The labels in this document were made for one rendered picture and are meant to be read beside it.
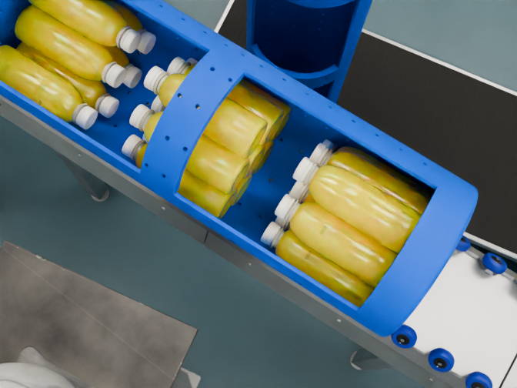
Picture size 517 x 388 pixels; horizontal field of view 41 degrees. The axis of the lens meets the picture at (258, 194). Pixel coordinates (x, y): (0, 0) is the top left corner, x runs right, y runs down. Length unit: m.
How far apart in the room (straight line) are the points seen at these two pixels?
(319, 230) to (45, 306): 0.48
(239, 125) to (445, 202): 0.33
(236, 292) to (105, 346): 1.06
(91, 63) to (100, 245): 1.11
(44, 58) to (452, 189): 0.75
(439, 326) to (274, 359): 0.96
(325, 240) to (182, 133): 0.27
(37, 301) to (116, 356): 0.16
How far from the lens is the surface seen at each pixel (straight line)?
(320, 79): 1.77
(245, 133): 1.07
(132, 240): 2.27
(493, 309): 1.36
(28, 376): 0.98
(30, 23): 1.31
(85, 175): 2.05
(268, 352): 2.20
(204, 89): 1.06
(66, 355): 1.22
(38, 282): 1.25
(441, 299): 1.34
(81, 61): 1.26
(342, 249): 1.09
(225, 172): 1.10
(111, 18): 1.24
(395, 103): 2.28
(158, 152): 1.07
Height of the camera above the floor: 2.20
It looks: 75 degrees down
